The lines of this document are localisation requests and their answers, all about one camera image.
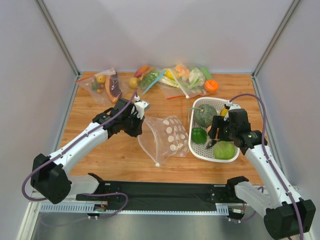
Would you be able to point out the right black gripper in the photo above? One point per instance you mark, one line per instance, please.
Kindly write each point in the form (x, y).
(217, 126)

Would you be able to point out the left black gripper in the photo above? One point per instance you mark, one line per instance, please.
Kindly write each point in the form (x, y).
(136, 125)

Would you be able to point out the yellow green pepper toy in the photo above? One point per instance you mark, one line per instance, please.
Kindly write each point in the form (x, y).
(224, 112)

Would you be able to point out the green bell pepper toy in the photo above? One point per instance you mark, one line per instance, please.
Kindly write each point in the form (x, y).
(198, 135)

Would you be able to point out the polka dot zip bag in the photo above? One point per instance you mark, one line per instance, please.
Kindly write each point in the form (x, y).
(162, 138)

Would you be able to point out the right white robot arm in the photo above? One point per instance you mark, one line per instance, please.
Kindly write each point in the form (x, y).
(285, 213)

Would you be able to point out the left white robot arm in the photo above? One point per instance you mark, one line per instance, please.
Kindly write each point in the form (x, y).
(51, 173)

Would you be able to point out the zip bag with meat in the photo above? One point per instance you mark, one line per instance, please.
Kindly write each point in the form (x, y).
(95, 86)

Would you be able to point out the large zip bag vegetables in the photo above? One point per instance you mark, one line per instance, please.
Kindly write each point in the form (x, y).
(183, 81)

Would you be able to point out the grey fish toy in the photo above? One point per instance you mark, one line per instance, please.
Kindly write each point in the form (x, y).
(210, 143)

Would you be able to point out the green cabbage toy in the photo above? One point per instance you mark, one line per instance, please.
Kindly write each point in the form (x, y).
(224, 150)

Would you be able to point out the orange fruit toy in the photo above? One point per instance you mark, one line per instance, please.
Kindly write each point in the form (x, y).
(211, 86)

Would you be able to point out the steak toy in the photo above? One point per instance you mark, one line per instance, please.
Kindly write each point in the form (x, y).
(113, 88)

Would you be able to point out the yellow pear toy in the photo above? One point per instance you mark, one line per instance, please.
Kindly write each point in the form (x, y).
(133, 82)

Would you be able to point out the red mango toy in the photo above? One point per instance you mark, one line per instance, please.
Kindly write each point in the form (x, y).
(141, 71)

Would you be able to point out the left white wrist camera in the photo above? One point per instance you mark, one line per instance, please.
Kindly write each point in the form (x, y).
(141, 106)

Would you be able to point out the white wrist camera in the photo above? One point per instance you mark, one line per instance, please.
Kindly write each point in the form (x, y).
(231, 106)
(141, 106)

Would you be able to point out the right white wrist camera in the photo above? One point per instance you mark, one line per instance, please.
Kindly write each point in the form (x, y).
(231, 106)

